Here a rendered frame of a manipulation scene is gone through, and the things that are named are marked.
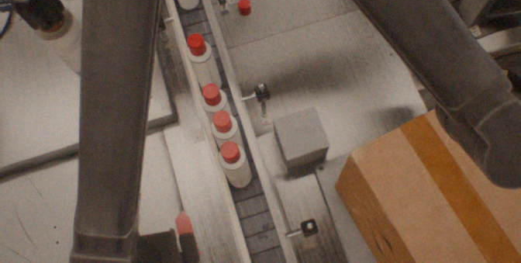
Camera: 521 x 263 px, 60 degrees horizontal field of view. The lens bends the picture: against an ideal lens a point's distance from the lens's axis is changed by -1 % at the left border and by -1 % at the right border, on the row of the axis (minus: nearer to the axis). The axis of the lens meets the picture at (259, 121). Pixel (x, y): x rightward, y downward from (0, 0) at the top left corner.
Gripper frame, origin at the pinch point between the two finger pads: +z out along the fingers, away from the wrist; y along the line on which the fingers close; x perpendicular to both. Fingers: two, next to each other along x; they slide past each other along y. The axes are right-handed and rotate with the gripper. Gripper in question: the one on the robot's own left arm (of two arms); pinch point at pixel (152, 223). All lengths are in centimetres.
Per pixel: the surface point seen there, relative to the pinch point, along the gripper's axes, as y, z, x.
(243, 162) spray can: -14.2, 17.1, 0.5
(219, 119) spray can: -11.4, 18.5, -8.2
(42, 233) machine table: 35.0, 31.4, 15.0
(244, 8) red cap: -20, 60, -23
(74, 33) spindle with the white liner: 16.8, 38.7, -26.4
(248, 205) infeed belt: -12.7, 26.4, 14.5
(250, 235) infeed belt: -12.0, 22.6, 19.5
